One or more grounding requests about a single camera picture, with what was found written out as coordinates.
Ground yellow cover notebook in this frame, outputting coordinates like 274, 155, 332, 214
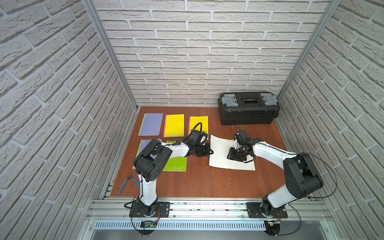
164, 114, 185, 138

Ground notebook angled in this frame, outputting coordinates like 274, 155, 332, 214
164, 141, 189, 172

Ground purple cover notebook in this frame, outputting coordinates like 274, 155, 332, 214
139, 113, 163, 136

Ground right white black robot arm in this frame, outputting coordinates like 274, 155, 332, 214
227, 131, 324, 218

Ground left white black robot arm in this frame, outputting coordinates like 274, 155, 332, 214
134, 122, 214, 215

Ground black plastic toolbox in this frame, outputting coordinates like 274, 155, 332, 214
218, 92, 281, 126

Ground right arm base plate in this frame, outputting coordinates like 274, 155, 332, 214
246, 202, 288, 219

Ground blue handled pliers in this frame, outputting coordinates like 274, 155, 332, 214
118, 172, 142, 196

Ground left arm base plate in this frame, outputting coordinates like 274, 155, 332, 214
129, 201, 170, 218

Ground aluminium mounting rail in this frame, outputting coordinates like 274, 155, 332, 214
86, 198, 333, 221

